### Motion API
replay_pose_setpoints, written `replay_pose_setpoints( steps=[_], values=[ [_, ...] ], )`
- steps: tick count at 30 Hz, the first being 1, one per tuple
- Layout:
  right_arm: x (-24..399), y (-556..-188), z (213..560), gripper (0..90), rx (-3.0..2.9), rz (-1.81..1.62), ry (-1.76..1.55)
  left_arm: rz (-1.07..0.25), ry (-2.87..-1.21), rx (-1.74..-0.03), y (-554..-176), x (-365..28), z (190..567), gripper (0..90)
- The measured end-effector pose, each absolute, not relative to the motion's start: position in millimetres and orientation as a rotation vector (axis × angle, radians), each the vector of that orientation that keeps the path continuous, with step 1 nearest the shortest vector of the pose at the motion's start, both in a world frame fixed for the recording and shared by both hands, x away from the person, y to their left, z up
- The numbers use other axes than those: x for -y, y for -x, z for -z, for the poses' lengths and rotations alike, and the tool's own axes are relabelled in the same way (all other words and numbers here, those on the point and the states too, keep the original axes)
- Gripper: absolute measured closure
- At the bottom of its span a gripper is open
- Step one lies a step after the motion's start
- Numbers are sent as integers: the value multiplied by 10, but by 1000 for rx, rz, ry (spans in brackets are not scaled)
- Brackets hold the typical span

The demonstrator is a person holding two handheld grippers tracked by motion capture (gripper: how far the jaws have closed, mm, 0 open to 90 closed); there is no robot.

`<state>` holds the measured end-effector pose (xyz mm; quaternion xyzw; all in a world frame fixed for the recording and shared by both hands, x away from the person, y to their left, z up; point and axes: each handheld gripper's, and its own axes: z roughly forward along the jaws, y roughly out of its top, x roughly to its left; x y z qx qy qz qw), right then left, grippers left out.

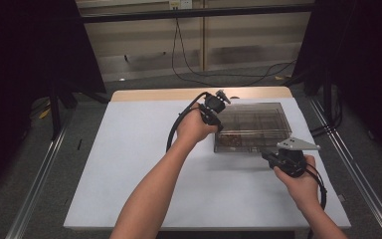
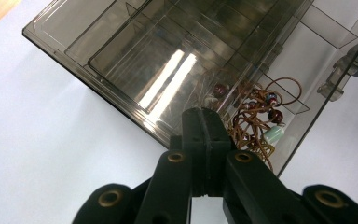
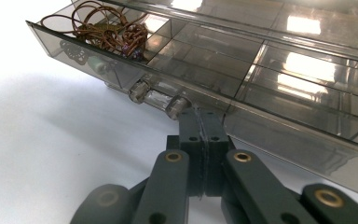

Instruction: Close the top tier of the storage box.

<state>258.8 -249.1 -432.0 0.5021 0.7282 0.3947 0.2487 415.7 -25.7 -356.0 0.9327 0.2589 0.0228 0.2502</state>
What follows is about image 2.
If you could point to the smoky clear plastic drawer cabinet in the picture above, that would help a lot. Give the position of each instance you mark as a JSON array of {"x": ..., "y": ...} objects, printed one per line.
[{"x": 74, "y": 46}]

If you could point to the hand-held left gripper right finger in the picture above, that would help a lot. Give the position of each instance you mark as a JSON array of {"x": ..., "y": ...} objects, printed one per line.
[{"x": 220, "y": 140}]

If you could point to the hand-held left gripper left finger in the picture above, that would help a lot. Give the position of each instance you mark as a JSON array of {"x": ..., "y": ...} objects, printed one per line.
[{"x": 194, "y": 140}]

